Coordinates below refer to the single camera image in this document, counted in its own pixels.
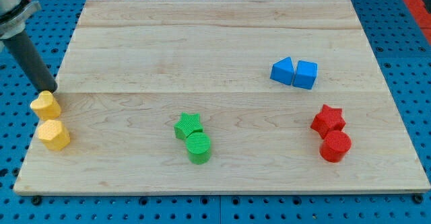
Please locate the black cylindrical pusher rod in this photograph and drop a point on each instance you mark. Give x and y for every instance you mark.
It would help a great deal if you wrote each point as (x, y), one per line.
(28, 58)

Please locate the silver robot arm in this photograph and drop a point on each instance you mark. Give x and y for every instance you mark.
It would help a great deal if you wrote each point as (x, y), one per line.
(14, 14)

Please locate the blue triangle block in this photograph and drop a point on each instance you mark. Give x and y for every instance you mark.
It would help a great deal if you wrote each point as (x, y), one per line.
(283, 71)

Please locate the blue cube block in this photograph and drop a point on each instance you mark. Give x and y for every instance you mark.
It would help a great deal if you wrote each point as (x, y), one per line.
(306, 74)

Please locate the yellow heart block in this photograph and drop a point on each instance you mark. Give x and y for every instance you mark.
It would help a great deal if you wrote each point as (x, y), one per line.
(45, 106)

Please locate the yellow hexagon block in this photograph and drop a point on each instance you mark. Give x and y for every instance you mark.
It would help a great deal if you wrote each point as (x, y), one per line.
(54, 135)

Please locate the wooden board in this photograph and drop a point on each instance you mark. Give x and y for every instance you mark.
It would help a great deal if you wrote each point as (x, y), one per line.
(133, 66)

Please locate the green star block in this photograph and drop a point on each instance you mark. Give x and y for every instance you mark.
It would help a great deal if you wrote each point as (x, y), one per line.
(187, 125)

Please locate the green cylinder block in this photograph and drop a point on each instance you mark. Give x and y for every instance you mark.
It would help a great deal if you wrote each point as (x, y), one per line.
(198, 148)

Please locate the red star block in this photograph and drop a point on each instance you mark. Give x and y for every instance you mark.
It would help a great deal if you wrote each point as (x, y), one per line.
(327, 120)

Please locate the red cylinder block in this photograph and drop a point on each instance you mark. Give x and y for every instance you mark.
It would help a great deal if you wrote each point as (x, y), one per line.
(335, 146)

